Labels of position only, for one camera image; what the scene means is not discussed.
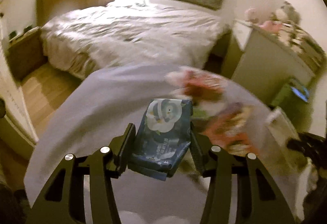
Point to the white cabinet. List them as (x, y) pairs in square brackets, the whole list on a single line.
[(259, 62)]

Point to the colourful snack wrapper pile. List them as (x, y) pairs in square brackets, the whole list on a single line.
[(221, 120)]

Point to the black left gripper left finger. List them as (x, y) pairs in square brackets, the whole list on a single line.
[(61, 199)]

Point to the lilac tablecloth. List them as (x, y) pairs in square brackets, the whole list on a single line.
[(102, 107)]

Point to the wooden nightstand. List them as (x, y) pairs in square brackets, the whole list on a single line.
[(25, 54)]

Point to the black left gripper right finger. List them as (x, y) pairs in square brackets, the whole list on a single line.
[(253, 185)]

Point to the grey plush toy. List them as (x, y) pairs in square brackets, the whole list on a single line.
[(286, 12)]

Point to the dark blue wipes packet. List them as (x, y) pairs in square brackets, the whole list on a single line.
[(163, 138)]

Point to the white quilted bed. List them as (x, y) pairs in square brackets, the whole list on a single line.
[(81, 42)]

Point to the pink plush toy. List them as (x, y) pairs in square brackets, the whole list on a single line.
[(270, 26)]

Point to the lit smartphone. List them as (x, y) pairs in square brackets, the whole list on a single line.
[(301, 94)]

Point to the green space heater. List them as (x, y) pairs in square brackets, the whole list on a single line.
[(293, 107)]

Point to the stack of books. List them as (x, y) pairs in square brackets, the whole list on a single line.
[(304, 46)]

